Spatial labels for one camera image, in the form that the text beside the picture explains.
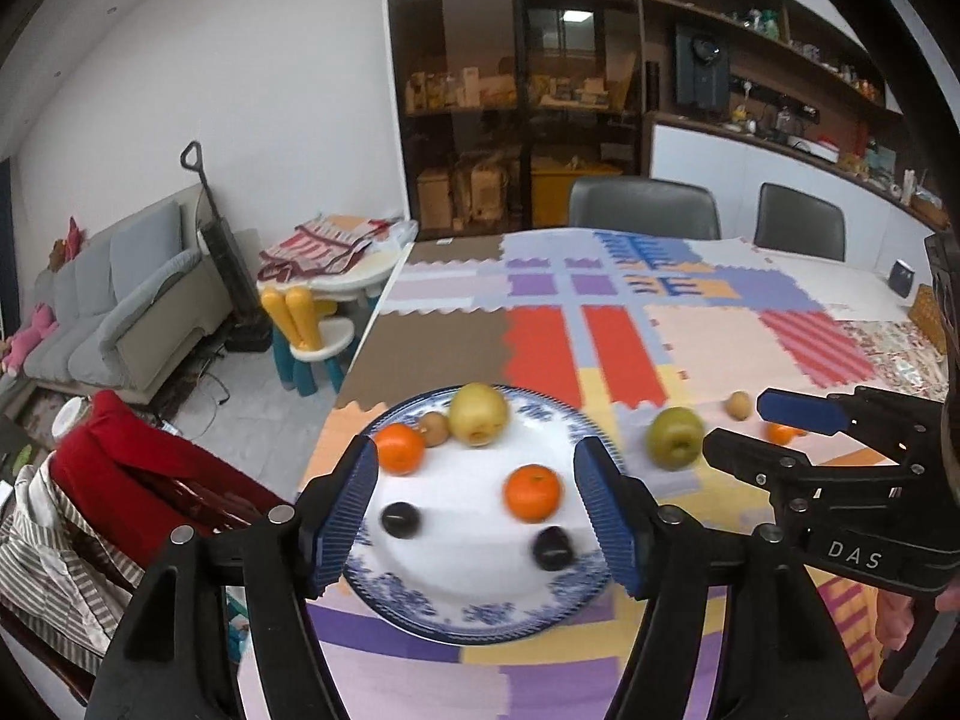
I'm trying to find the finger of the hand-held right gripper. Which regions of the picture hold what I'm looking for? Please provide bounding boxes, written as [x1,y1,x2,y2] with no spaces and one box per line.
[757,386,944,466]
[701,427,827,533]

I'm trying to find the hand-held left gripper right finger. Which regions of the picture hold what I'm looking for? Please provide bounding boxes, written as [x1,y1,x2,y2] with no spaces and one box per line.
[574,435,875,720]

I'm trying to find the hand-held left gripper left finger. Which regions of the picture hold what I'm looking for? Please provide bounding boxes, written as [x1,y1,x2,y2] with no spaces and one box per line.
[84,435,380,720]

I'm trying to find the green apple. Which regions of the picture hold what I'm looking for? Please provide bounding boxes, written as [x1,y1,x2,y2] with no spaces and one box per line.
[647,406,704,472]

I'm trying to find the white plate with blue rim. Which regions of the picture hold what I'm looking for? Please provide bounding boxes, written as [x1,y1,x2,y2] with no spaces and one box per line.
[341,384,627,646]

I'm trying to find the yellow pear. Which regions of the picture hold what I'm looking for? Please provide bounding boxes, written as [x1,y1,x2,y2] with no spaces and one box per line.
[448,382,511,448]

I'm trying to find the person's right hand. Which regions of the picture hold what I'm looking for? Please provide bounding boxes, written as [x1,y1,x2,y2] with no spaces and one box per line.
[876,589,914,653]

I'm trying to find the dark red wooden chair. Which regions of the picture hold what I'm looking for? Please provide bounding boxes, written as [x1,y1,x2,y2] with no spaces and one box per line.
[0,457,298,700]

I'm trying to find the wicker basket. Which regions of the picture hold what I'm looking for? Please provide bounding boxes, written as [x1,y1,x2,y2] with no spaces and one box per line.
[909,286,950,353]

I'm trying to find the colourful patchwork tablecloth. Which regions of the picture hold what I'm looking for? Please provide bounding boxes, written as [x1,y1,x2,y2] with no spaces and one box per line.
[240,229,947,720]

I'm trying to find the dark grey dining chair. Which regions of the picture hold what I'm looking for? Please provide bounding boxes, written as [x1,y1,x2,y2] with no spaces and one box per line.
[568,176,722,239]
[754,182,847,262]

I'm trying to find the yellow children's chair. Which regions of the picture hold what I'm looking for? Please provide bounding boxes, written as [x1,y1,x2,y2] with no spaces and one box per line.
[260,285,356,398]

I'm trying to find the red garment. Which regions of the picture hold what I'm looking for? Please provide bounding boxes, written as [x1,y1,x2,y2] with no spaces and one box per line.
[49,390,298,565]

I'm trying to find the white children's table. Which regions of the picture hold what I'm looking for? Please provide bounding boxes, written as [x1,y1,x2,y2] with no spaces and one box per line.
[259,221,418,310]

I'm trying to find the folded striped cloth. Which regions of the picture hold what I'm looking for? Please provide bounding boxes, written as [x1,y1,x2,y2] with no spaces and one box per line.
[259,214,400,283]

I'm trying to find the black upright vacuum cleaner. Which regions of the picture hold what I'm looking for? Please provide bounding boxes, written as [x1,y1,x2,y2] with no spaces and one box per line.
[180,141,272,353]

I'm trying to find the grey striped cloth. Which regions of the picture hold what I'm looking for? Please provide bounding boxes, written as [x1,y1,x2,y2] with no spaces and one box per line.
[0,450,145,677]

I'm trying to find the grey sofa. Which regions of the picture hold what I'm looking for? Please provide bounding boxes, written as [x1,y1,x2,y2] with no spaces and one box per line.
[0,191,235,407]

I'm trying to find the black water dispenser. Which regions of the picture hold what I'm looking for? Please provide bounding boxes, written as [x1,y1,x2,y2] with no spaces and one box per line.
[673,22,732,112]

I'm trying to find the pink plush toy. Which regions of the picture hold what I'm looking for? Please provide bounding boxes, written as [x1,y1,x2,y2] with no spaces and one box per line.
[0,304,59,374]

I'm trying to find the red plush toy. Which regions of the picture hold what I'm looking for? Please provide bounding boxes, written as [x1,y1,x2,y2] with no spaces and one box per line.
[49,217,88,271]

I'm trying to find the glass door display cabinet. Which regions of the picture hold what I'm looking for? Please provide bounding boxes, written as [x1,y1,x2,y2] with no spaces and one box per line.
[382,0,650,241]

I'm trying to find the wooden wall shelf unit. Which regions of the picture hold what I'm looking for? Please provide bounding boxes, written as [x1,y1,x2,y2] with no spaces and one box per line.
[637,0,953,235]

